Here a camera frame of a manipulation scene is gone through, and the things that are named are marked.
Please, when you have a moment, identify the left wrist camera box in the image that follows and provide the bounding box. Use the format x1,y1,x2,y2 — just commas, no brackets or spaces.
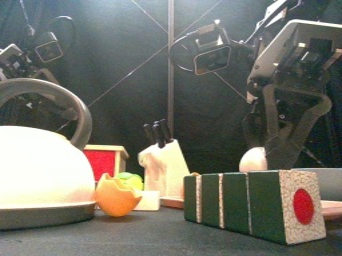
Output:
30,31,64,64

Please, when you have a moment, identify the white toy egg half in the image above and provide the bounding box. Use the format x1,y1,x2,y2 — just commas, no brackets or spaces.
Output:
237,146,268,174

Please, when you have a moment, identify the black toy knife handle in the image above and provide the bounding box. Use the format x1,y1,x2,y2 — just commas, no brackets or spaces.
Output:
151,121,167,150
159,118,175,144

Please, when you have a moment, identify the green wooden sushi roll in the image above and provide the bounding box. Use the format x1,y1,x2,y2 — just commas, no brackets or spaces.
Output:
181,169,328,247

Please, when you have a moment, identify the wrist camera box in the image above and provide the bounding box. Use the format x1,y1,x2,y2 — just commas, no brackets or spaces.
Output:
30,31,64,64
192,19,233,76

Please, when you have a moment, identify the small white cube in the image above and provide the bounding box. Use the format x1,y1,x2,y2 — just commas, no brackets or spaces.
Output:
132,190,161,212

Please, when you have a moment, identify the black right camera cable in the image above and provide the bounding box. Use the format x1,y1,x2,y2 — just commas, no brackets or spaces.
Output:
167,30,200,73

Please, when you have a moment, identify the orange cracked egg shell half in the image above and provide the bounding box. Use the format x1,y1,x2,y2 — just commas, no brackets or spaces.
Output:
95,172,143,218

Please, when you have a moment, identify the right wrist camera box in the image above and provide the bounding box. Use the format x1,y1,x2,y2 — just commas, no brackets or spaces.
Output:
192,19,233,76

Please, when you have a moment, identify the black camera cable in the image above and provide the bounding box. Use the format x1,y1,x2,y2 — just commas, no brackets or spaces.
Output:
167,30,200,73
45,14,77,52

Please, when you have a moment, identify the white toy kettle grey handle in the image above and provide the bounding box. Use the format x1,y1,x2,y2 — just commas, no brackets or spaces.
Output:
0,77,99,232

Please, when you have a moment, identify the vertical metal frame pole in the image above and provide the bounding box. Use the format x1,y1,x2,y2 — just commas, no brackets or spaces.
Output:
165,0,176,135

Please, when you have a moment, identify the white toy knife block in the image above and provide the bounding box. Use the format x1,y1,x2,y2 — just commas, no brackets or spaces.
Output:
136,138,192,198

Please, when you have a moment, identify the black left camera cable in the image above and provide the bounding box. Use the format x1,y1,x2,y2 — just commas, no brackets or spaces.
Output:
45,14,77,52

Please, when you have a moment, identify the red wooden box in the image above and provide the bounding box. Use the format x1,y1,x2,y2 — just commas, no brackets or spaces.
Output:
82,143,131,183

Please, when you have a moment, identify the green toy lettuce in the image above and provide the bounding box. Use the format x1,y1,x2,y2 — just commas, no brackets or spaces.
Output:
116,171,145,192

